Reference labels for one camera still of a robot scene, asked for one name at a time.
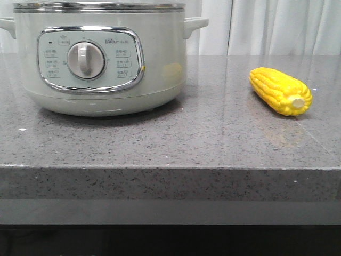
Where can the yellow corn cob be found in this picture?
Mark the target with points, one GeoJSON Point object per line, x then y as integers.
{"type": "Point", "coordinates": [285, 94]}

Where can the glass pot lid steel rim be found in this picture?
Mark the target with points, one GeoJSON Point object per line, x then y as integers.
{"type": "Point", "coordinates": [93, 6]}

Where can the pale green electric cooking pot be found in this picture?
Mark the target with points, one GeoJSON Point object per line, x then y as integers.
{"type": "Point", "coordinates": [95, 62]}

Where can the white pleated curtain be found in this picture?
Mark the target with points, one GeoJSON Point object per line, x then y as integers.
{"type": "Point", "coordinates": [265, 28]}

